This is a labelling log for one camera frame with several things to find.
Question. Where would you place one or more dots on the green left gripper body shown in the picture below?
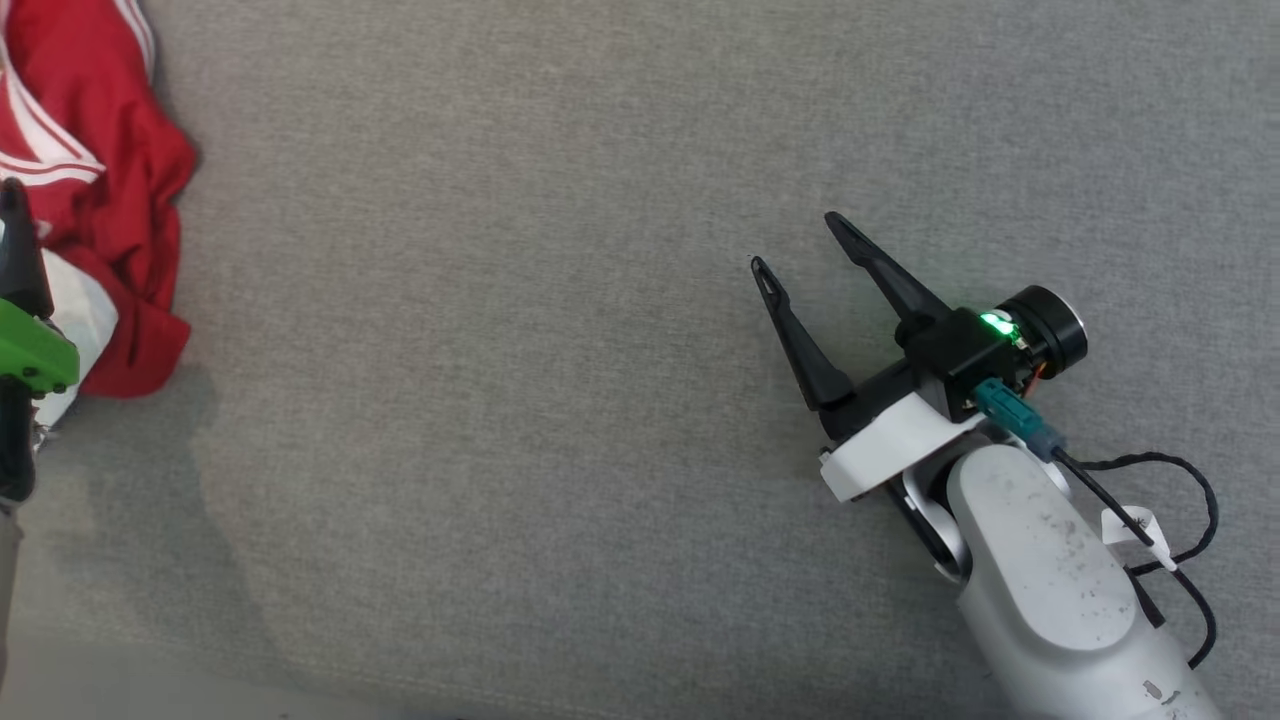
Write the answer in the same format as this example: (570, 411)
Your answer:
(30, 345)

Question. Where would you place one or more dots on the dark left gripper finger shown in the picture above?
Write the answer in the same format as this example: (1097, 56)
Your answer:
(20, 250)

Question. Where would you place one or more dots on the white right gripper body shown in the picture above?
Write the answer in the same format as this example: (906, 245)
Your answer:
(900, 440)

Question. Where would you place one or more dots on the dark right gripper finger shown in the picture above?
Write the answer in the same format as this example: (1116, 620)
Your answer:
(890, 275)
(800, 335)

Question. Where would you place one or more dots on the red white basketball jersey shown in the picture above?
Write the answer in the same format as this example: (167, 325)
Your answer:
(90, 180)

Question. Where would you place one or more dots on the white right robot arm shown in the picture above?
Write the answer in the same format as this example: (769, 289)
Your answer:
(1050, 590)

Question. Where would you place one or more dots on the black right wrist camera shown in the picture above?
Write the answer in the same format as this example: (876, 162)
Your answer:
(1000, 345)

